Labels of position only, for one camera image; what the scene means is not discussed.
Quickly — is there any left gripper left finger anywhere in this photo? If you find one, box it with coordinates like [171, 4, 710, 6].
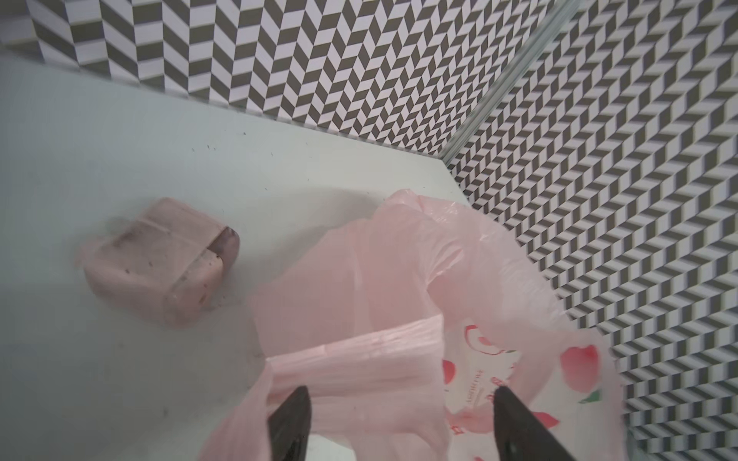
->
[267, 385, 312, 461]

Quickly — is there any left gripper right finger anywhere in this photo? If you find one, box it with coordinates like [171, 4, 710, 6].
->
[493, 386, 575, 461]

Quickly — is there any pink plastic bag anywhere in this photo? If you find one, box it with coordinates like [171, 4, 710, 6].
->
[200, 190, 627, 460]

